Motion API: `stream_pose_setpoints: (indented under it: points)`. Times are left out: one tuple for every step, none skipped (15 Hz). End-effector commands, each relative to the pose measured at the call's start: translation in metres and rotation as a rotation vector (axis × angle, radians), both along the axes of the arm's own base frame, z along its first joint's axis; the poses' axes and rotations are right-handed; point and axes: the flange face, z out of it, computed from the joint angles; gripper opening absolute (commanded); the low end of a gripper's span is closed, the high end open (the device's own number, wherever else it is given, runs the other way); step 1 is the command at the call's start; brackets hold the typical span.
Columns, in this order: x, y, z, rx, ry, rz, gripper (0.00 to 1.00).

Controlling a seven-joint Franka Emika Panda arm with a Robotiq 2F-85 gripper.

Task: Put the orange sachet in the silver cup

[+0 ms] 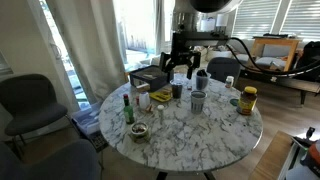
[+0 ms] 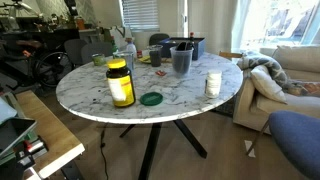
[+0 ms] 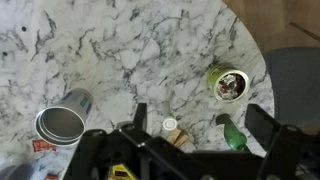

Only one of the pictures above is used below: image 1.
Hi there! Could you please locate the white table lamp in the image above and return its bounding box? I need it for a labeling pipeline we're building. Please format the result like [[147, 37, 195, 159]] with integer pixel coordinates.
[[200, 17, 216, 32]]

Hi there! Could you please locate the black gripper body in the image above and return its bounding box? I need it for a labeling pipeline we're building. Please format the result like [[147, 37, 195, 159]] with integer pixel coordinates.
[[159, 51, 201, 72]]

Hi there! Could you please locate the clear cup with dark liquid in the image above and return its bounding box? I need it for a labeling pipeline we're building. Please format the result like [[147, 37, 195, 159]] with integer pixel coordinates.
[[170, 80, 183, 99]]

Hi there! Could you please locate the jar with yellow lid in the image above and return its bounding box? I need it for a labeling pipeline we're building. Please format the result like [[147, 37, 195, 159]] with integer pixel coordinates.
[[237, 86, 257, 115]]

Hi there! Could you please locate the white plastic bottle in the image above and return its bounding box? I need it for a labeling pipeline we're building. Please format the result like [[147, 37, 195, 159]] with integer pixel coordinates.
[[139, 92, 150, 109]]

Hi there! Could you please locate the small white capped vial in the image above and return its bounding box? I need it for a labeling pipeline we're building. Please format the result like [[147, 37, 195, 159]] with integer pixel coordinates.
[[157, 105, 165, 121]]

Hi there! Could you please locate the silver metal cup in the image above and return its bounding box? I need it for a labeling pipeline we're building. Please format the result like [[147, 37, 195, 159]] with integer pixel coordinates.
[[190, 90, 207, 114]]

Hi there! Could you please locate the small white pill bottle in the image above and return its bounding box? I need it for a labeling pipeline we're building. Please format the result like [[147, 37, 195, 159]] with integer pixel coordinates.
[[225, 76, 234, 88]]

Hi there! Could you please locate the dark blue box tray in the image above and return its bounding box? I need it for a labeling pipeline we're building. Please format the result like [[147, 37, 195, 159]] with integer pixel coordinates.
[[129, 65, 169, 92]]

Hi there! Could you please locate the dark grey chair left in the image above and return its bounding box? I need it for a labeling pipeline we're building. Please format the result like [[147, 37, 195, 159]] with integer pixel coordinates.
[[0, 74, 68, 158]]

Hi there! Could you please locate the wooden bench corner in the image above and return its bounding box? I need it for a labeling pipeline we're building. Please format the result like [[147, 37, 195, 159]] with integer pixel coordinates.
[[249, 131, 292, 180]]

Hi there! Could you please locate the green round coaster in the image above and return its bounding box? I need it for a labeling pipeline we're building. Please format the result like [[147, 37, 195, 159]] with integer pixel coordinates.
[[230, 99, 239, 106]]

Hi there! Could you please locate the beige curtain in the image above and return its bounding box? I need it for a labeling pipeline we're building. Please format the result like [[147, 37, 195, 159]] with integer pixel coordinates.
[[46, 0, 125, 103]]

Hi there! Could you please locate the clear plastic storage bin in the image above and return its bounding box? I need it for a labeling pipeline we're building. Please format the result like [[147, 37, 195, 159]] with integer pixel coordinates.
[[71, 102, 102, 135]]

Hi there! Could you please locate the dark grey chair foreground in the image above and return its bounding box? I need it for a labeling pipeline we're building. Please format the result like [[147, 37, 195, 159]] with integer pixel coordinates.
[[0, 140, 100, 180]]

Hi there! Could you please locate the round marble table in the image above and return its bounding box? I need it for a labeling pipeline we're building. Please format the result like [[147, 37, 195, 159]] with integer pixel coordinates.
[[99, 74, 263, 174]]

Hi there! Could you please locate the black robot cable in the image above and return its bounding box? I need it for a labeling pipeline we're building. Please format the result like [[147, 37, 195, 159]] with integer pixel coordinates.
[[226, 37, 320, 78]]

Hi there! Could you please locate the clear cup with black object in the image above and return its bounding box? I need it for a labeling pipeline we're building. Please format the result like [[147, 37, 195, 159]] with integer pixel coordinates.
[[196, 69, 211, 90]]

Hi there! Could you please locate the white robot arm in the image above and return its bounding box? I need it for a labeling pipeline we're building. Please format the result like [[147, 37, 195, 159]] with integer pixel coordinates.
[[159, 0, 243, 79]]

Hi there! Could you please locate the small round tin bowl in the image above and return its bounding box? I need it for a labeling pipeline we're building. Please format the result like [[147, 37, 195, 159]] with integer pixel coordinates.
[[130, 122, 149, 142]]

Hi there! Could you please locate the dark chair behind table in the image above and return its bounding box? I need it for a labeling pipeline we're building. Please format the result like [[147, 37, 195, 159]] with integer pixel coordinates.
[[207, 57, 240, 82]]

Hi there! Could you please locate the green glass bottle red cap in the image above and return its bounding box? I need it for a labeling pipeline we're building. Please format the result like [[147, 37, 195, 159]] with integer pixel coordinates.
[[123, 94, 135, 124]]

